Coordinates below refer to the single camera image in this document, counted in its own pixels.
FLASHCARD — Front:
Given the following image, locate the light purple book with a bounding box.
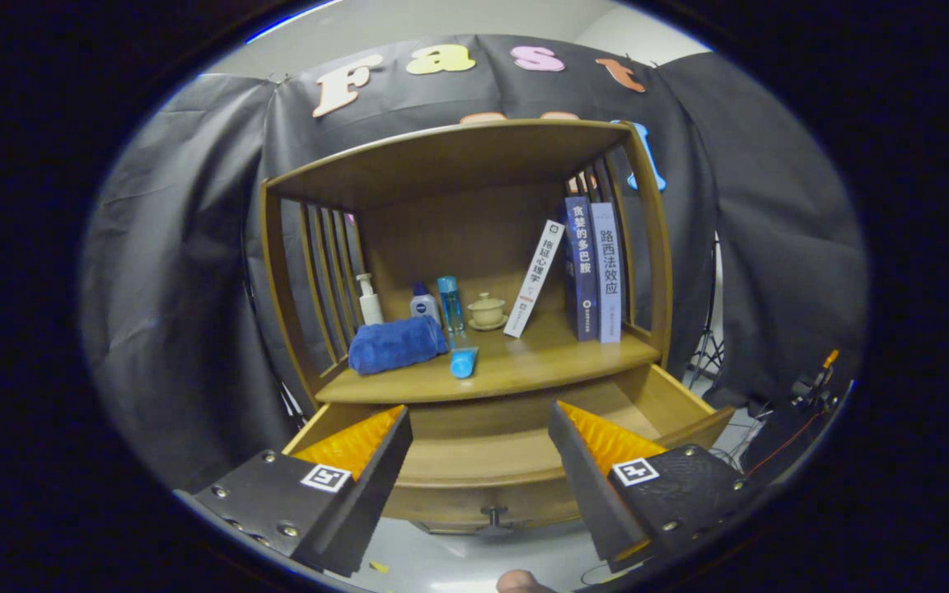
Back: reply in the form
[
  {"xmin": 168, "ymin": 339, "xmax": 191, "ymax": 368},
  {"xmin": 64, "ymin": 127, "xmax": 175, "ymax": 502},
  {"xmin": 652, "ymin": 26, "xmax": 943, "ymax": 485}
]
[{"xmin": 591, "ymin": 202, "xmax": 624, "ymax": 344}]

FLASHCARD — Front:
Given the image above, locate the clear blue bottle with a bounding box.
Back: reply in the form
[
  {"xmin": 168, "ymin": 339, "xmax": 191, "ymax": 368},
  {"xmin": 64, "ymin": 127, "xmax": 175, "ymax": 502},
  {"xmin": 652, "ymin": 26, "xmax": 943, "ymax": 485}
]
[{"xmin": 437, "ymin": 276, "xmax": 465, "ymax": 334}]

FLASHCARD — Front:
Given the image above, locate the white book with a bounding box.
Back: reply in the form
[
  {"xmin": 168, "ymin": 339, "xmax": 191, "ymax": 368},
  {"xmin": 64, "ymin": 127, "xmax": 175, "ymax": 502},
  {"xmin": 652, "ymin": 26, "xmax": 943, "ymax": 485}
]
[{"xmin": 503, "ymin": 219, "xmax": 566, "ymax": 339}]

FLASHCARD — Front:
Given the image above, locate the dark blue book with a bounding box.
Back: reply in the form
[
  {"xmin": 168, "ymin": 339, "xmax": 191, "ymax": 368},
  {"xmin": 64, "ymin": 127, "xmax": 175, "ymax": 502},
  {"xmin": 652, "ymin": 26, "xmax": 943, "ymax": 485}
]
[{"xmin": 563, "ymin": 195, "xmax": 601, "ymax": 342}]

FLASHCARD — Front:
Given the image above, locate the black backdrop cloth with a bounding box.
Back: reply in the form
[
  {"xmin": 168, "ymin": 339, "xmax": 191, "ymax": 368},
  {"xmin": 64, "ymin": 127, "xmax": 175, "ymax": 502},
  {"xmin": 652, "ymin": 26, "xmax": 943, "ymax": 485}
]
[{"xmin": 79, "ymin": 33, "xmax": 869, "ymax": 495}]

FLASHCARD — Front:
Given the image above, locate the wooden cabinet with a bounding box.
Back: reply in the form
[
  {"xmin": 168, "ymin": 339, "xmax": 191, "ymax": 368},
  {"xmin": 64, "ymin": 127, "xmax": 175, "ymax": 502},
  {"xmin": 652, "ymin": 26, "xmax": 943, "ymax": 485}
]
[{"xmin": 259, "ymin": 118, "xmax": 735, "ymax": 536}]

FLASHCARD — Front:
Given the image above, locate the black tripod stand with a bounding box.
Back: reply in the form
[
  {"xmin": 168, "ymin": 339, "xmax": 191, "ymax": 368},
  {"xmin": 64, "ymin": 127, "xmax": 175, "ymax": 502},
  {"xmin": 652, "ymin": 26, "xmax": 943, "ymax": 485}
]
[{"xmin": 685, "ymin": 231, "xmax": 727, "ymax": 392}]

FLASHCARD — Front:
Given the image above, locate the blue white gradient tube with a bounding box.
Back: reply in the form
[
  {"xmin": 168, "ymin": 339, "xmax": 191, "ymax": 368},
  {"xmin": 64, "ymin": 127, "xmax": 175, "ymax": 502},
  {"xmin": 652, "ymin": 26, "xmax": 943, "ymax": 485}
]
[{"xmin": 449, "ymin": 329, "xmax": 480, "ymax": 380}]

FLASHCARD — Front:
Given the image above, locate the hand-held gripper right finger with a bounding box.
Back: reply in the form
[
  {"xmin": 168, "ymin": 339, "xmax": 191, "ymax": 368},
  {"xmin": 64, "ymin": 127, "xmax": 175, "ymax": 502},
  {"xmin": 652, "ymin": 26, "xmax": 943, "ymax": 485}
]
[{"xmin": 547, "ymin": 401, "xmax": 772, "ymax": 573}]

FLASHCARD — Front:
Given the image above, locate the white bottle with blue cap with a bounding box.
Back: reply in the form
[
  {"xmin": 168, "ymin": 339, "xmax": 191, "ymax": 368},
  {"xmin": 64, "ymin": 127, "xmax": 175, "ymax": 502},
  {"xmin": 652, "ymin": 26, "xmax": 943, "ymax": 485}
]
[{"xmin": 409, "ymin": 282, "xmax": 441, "ymax": 324}]

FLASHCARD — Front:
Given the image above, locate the wooden countertop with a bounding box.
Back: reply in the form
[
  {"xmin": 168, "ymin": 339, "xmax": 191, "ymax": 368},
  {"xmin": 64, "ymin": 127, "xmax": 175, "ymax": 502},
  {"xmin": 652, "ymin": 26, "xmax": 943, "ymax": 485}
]
[{"xmin": 316, "ymin": 309, "xmax": 662, "ymax": 404}]

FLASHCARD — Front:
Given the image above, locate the blue folded towel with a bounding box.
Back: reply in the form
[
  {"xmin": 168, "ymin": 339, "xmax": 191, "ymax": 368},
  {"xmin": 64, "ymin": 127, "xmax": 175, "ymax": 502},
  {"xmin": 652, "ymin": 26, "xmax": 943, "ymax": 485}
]
[{"xmin": 348, "ymin": 315, "xmax": 449, "ymax": 376}]

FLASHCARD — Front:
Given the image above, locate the black equipment with orange part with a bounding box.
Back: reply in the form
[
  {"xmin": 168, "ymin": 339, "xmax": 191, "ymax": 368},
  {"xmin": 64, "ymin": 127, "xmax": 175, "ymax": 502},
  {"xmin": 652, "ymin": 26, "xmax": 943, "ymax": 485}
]
[{"xmin": 742, "ymin": 349, "xmax": 854, "ymax": 487}]

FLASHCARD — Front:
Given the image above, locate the beige lidded teacup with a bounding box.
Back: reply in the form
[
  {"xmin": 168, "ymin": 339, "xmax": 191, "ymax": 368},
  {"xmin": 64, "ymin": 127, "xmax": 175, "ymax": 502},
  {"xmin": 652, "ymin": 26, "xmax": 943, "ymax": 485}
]
[{"xmin": 468, "ymin": 292, "xmax": 508, "ymax": 332}]

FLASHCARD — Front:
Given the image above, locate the white pump bottle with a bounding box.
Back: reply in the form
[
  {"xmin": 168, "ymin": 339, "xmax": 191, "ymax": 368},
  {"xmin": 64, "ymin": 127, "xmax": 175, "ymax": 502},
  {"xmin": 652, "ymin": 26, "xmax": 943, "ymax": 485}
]
[{"xmin": 357, "ymin": 273, "xmax": 385, "ymax": 325}]

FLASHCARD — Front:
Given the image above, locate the wooden drawer with black knob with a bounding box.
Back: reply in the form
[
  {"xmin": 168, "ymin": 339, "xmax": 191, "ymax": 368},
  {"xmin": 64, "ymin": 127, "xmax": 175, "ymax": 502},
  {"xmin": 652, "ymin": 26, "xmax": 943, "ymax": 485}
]
[{"xmin": 281, "ymin": 362, "xmax": 736, "ymax": 536}]

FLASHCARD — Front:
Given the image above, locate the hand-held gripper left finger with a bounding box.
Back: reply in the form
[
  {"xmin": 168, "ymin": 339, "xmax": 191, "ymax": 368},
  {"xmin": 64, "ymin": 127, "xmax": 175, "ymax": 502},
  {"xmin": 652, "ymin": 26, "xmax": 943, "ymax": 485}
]
[{"xmin": 174, "ymin": 405, "xmax": 414, "ymax": 577}]

